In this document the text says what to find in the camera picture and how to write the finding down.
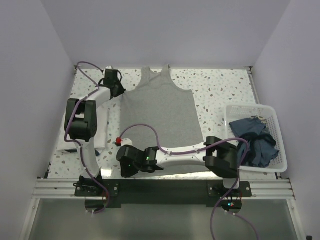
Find white folded tank top stack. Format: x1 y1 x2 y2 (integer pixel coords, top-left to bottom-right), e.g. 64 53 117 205
56 103 109 153

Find white plastic basket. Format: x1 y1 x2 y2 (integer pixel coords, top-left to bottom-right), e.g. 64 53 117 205
223 103 288 173

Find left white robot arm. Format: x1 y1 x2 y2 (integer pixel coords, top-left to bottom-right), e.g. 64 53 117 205
64 68 126 196

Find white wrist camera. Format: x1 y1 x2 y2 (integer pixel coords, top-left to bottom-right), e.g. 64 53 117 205
115 137 133 147
104 65 114 71

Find grey tank top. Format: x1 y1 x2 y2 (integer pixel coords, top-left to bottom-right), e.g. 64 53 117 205
119 63 204 176

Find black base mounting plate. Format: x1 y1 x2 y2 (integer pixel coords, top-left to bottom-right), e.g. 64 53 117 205
73 178 252 210

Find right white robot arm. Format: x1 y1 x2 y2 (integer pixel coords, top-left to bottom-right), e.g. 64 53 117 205
116 136 241 197

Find aluminium front rail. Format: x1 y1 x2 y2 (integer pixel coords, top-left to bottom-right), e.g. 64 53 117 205
31 177 83 200

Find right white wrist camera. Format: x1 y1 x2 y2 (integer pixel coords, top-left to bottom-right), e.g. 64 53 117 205
115 137 133 147

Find dark blue tank tops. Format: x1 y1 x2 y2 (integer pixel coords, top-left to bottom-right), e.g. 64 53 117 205
229 116 279 168

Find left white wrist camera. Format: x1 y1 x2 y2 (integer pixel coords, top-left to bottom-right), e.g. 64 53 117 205
104 65 114 71

